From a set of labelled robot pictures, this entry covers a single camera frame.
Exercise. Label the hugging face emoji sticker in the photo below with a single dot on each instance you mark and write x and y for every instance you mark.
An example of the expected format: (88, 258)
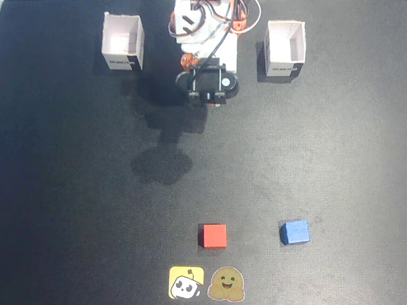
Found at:
(226, 284)

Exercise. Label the yellow robot sticker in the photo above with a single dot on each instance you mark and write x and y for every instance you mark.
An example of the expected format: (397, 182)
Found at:
(186, 282)

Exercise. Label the red cube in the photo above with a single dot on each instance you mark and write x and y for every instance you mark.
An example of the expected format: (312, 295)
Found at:
(214, 235)

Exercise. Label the white cardboard box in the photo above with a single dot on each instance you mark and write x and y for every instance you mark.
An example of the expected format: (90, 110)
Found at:
(284, 47)
(122, 41)

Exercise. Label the black felt mat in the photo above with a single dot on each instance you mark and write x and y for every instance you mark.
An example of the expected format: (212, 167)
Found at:
(95, 190)

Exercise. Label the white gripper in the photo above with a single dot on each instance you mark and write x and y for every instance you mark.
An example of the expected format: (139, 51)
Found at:
(189, 61)

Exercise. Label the blue cube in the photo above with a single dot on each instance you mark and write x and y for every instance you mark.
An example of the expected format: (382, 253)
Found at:
(295, 232)

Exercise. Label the orange robot base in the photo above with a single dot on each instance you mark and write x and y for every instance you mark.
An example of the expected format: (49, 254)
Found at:
(239, 25)

